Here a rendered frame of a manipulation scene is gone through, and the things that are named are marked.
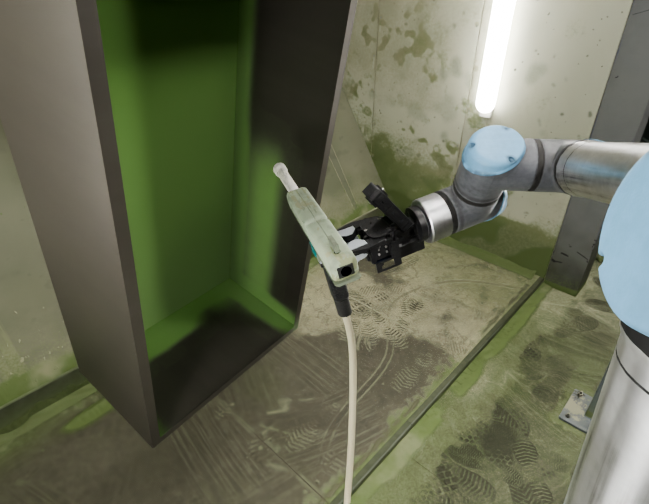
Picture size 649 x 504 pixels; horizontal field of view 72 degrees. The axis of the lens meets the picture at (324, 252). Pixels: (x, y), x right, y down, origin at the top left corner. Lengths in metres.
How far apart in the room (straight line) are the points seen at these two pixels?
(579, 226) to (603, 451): 2.36
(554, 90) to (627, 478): 2.30
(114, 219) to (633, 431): 0.71
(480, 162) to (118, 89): 0.79
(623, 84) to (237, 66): 1.74
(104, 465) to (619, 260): 1.81
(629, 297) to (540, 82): 2.31
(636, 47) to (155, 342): 2.24
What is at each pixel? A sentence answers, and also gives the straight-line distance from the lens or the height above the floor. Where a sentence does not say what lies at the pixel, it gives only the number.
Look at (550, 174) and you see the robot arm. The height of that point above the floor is 1.26.
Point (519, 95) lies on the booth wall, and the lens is 2.62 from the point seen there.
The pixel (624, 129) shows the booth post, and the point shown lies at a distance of 2.51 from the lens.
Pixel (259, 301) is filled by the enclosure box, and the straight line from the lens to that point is 1.70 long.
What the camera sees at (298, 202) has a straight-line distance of 0.91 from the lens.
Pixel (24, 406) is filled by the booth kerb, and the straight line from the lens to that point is 2.16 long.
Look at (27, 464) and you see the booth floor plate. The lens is 2.07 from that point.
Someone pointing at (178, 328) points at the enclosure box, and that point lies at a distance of 1.62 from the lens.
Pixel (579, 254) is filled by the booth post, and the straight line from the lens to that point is 2.75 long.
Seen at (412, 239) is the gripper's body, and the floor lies 1.10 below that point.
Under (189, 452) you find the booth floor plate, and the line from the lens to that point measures 1.87.
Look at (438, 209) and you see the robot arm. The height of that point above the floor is 1.17.
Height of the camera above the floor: 1.54
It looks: 32 degrees down
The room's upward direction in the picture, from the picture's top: straight up
